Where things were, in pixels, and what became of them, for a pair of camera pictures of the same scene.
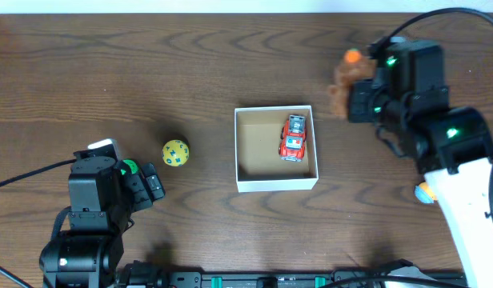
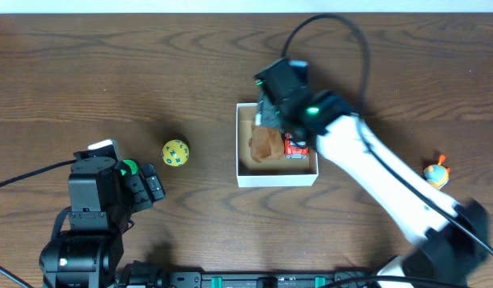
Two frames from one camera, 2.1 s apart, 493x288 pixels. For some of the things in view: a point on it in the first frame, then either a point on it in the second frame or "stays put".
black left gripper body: (142, 186) stays put
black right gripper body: (370, 106) → (275, 114)
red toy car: (293, 138) stays put
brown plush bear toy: (354, 67) → (266, 144)
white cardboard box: (259, 166) stays put
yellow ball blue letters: (175, 153) stays put
